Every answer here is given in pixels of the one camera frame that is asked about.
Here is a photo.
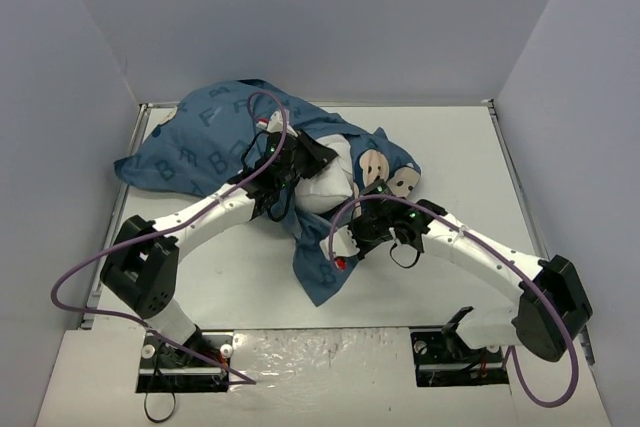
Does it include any white pillow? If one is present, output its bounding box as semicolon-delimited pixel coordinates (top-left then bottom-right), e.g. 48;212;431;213
294;135;354;214

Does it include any blue letter print pillowcase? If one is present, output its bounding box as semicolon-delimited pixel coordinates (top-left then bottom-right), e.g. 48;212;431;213
114;79;421;306

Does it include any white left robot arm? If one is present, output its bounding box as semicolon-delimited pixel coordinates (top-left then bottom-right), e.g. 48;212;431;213
100;131;338;365

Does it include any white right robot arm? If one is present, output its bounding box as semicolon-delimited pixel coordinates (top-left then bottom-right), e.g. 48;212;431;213
333;181;593;362

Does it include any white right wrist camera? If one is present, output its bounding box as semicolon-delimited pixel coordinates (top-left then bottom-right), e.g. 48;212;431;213
319;226;359;272

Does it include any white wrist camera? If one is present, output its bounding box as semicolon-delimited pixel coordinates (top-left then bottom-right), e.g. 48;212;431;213
256;110;288;134
319;226;359;272

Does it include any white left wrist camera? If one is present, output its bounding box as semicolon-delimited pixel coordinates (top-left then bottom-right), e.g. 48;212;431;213
256;110;288;134

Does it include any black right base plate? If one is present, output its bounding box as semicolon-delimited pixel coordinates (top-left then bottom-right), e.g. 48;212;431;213
410;328;509;388

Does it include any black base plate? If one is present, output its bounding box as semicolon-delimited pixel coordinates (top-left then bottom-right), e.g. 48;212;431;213
135;334;230;394
410;328;509;388

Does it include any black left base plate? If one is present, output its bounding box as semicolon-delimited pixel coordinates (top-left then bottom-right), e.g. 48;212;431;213
135;334;230;394

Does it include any black thin wire loop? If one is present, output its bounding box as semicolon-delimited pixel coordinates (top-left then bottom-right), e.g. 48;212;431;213
144;366;179;422

